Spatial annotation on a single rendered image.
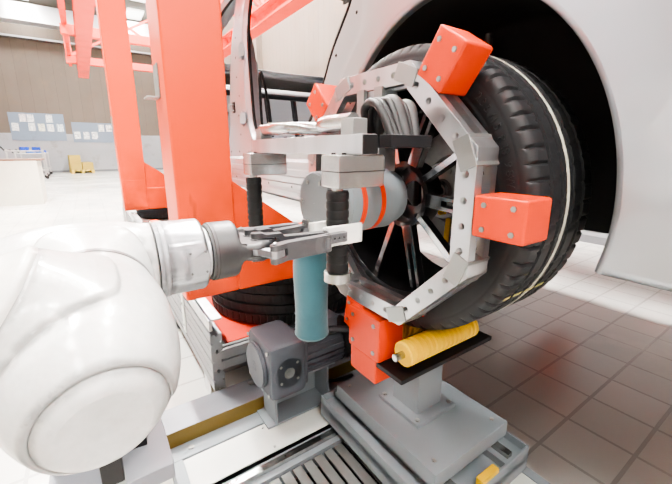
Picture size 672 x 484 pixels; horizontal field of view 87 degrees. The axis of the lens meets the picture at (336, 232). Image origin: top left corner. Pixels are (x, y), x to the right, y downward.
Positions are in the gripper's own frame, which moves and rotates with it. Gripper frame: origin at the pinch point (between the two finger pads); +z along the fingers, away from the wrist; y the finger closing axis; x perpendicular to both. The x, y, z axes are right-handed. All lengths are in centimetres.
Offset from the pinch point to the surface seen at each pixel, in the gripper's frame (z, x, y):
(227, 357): 1, -60, -70
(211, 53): 0, 38, -60
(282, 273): 19, -29, -60
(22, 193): -132, -64, -781
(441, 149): 50, 13, -22
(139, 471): -31, -38, -12
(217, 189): -1, 1, -60
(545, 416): 96, -83, -4
